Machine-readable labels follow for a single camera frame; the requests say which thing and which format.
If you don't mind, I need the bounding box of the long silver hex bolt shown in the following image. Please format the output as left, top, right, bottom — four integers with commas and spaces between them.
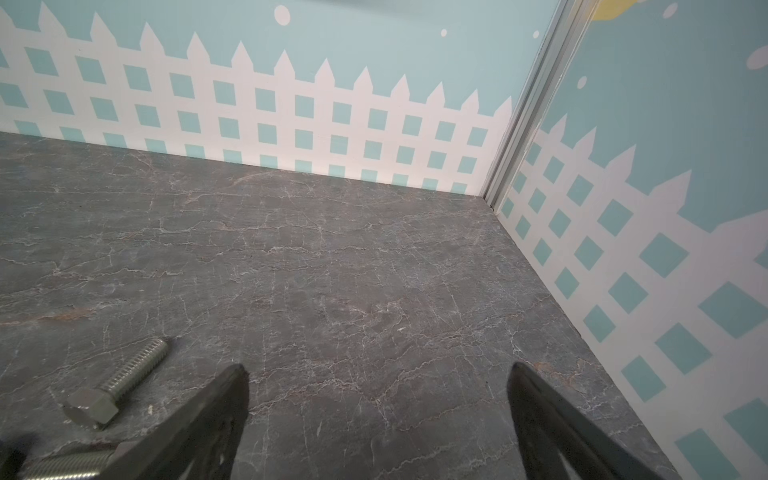
62, 337, 170, 430

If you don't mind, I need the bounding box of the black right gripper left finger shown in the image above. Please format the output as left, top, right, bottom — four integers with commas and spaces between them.
98, 364, 249, 479

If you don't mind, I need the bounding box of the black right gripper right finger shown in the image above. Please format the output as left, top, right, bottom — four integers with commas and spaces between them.
506, 362, 660, 479

